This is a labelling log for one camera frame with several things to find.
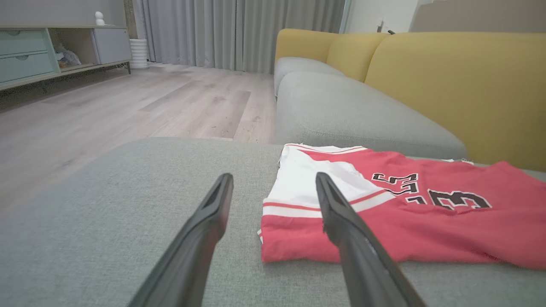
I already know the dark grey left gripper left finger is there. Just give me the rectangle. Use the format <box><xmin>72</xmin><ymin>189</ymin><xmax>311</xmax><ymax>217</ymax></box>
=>
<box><xmin>126</xmin><ymin>173</ymin><xmax>235</xmax><ymax>307</ymax></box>

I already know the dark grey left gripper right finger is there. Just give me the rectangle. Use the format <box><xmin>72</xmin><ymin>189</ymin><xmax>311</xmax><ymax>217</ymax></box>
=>
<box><xmin>316</xmin><ymin>172</ymin><xmax>428</xmax><ymax>307</ymax></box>

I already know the red white numbered jersey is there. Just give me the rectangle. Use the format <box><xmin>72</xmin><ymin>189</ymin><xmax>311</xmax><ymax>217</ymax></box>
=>
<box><xmin>257</xmin><ymin>142</ymin><xmax>546</xmax><ymax>270</ymax></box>

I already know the large grey sofa chaise cushion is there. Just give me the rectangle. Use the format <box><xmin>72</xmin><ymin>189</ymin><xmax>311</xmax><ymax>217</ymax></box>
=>
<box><xmin>0</xmin><ymin>137</ymin><xmax>546</xmax><ymax>307</ymax></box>

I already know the long grey sofa seat cushion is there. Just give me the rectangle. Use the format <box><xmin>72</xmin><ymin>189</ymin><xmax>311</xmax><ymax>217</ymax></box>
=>
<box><xmin>276</xmin><ymin>71</ymin><xmax>469</xmax><ymax>161</ymax></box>

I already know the wide yellow sofa back cushion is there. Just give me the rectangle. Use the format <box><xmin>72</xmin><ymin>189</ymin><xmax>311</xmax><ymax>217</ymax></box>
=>
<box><xmin>364</xmin><ymin>32</ymin><xmax>546</xmax><ymax>173</ymax></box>

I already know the short grey sofa seat cushion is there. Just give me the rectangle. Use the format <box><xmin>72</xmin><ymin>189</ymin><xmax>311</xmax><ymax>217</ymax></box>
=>
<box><xmin>273</xmin><ymin>57</ymin><xmax>346</xmax><ymax>98</ymax></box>

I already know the narrow yellow sofa back cushion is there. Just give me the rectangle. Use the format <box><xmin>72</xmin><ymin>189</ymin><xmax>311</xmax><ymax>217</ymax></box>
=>
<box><xmin>326</xmin><ymin>33</ymin><xmax>390</xmax><ymax>83</ymax></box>

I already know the white ribbed plant pot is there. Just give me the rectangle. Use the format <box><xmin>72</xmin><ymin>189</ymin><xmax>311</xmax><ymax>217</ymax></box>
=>
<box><xmin>129</xmin><ymin>38</ymin><xmax>149</xmax><ymax>70</ymax></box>

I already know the yellow sofa end armrest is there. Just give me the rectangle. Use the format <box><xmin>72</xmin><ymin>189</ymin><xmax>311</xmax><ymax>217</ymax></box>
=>
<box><xmin>275</xmin><ymin>28</ymin><xmax>340</xmax><ymax>64</ymax></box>

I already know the grey pleated curtain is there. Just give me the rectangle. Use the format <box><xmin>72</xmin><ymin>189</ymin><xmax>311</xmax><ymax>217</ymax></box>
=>
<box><xmin>132</xmin><ymin>0</ymin><xmax>346</xmax><ymax>74</ymax></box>

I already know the crumpled clear plastic bag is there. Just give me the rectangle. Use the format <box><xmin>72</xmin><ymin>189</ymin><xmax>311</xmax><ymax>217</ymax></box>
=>
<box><xmin>54</xmin><ymin>42</ymin><xmax>82</xmax><ymax>69</ymax></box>

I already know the low mint grey TV cabinet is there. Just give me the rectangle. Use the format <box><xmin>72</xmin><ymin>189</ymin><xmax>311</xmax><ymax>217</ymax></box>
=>
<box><xmin>0</xmin><ymin>24</ymin><xmax>133</xmax><ymax>93</ymax></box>

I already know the white wall socket with plug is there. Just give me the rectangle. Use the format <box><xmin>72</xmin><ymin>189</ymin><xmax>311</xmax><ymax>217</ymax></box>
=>
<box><xmin>376</xmin><ymin>19</ymin><xmax>397</xmax><ymax>36</ymax></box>

